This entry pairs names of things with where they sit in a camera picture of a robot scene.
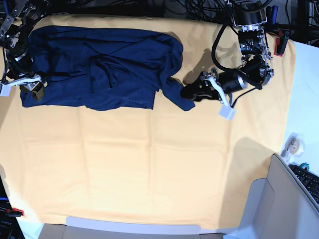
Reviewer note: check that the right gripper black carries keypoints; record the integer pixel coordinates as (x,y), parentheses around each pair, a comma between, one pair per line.
(36,85)

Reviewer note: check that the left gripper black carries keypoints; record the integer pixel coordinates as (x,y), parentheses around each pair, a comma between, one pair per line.
(206,86)

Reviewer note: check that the dark blue long-sleeve shirt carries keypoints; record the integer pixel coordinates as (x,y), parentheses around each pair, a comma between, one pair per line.
(105,68)

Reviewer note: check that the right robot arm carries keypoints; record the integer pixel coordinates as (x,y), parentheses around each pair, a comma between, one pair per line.
(17,21)

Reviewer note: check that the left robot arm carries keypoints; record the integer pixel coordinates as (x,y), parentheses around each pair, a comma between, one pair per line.
(256,68)

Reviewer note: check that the yellow table cloth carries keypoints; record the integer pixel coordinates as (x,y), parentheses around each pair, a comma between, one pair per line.
(160,166)

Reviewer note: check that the black power strip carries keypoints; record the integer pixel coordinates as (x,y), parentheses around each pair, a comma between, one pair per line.
(59,13)

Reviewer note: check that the red clamp right top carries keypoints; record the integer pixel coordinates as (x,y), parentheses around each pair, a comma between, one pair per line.
(281,42)

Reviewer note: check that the red clamp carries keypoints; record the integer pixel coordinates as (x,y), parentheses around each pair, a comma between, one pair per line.
(13,212)
(281,42)

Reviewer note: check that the clear tape dispenser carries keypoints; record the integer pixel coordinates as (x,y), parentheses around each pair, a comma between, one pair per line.
(294,146)

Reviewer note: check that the red clamp left bottom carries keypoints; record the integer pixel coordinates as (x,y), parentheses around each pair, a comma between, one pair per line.
(13,212)

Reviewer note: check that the green tape roll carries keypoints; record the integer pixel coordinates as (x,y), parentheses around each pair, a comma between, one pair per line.
(305,166)

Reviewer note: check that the white cardboard box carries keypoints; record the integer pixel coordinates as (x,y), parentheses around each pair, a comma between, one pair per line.
(277,207)

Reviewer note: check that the black keyboard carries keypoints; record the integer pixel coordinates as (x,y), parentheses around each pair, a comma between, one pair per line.
(309,180)

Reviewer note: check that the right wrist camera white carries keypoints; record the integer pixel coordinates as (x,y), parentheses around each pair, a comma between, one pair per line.
(5,90)

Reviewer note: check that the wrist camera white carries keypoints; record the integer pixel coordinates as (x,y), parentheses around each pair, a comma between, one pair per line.
(5,90)
(227,112)

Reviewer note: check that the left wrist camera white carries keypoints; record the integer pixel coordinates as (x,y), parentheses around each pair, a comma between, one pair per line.
(227,112)

